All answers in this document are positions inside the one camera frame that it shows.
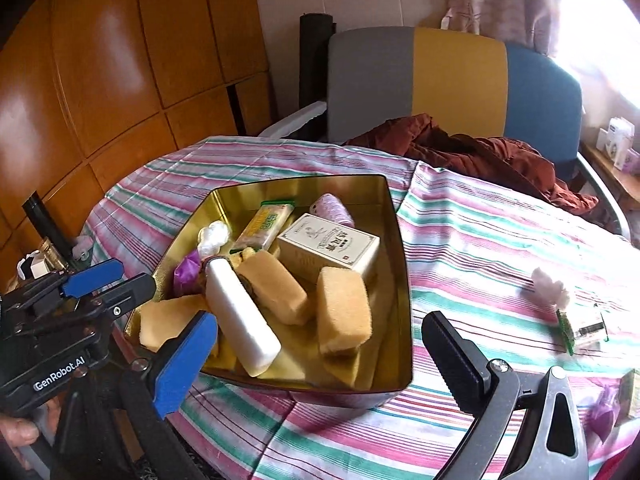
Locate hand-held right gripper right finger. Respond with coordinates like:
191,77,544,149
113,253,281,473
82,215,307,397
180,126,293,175
421,310,591,480

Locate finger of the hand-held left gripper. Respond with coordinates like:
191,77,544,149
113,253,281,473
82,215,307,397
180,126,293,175
57,258,125,298
75,274,157,321

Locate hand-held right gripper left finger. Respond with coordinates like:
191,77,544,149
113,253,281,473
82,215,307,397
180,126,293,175
52,310,221,480

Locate purple candy wrapper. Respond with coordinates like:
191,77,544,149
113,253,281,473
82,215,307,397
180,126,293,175
172,251,203,295
585,385,621,438

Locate white foam block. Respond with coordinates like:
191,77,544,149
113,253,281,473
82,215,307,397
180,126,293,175
206,256,282,378

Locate thick yellow sponge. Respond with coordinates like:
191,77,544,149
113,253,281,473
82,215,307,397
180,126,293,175
235,250,310,326
316,266,373,356

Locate gold tin box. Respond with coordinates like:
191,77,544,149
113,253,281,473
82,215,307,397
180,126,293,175
122,174,415,395

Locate green yellow snack packet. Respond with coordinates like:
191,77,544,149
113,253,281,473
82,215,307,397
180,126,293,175
231,200,296,253

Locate white tea box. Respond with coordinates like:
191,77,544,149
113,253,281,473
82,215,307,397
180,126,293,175
276,213,381,283

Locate pink plastic container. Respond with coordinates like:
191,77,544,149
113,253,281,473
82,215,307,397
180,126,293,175
309,192,356,228

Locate person's left hand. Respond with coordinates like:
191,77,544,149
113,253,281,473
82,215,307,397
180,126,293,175
0,416,40,468

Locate small white object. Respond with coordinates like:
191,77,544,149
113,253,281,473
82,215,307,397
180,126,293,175
17,255,48,281

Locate black tube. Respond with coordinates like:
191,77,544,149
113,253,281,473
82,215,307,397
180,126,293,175
22,191,66,261

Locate striped tablecloth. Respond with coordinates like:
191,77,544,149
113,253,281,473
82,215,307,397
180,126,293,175
82,135,640,480

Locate clear green packet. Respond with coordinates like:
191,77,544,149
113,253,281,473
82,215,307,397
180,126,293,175
556,305,608,356

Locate small green beige box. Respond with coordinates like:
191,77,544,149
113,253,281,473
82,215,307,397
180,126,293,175
617,369,640,426

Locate maroon cloth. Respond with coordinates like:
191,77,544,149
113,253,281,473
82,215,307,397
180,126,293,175
342,113,598,216

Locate wooden wardrobe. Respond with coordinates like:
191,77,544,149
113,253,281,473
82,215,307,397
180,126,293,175
0,0,273,281

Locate wooden windowsill shelf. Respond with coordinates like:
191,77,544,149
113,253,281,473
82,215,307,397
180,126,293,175
580,140,640,211

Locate small pale purple box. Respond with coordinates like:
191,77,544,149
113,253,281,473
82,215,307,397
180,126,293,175
612,147,640,173

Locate white carton box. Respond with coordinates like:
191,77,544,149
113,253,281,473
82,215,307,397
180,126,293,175
602,117,636,158

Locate grey yellow blue chair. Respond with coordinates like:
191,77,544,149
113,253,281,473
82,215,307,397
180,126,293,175
257,26,631,236

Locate black roll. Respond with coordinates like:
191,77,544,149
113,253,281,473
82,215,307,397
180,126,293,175
298,12,335,111

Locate pink patterned curtain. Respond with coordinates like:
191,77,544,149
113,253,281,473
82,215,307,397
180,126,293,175
445,0,568,58

